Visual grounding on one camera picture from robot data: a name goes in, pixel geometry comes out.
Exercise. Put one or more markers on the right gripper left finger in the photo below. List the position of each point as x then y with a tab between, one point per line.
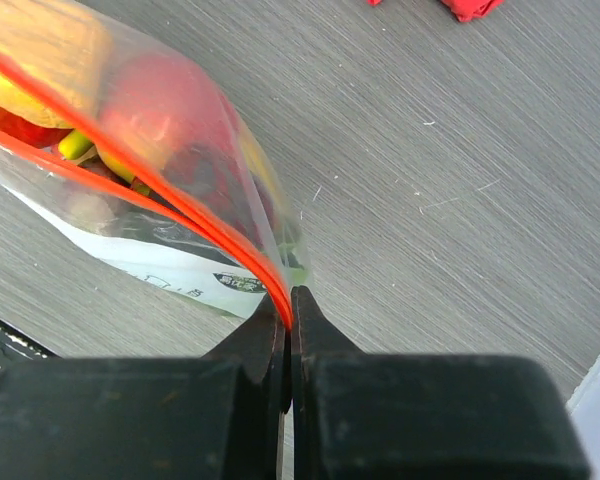
219	416

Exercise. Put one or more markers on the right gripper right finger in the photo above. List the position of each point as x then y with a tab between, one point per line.
360	415

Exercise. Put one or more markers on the clear zip top bag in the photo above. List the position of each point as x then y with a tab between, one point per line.
216	228

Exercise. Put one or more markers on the yellow banana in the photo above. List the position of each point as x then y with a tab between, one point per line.
78	149

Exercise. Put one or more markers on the red apple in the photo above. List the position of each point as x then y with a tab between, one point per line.
158	104

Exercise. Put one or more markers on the red strawberry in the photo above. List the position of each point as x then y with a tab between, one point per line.
29	133

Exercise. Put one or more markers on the yellow orange fruit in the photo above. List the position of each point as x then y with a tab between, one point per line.
60	43

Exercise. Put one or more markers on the red crumpled cloth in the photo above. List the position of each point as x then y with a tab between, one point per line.
467	10

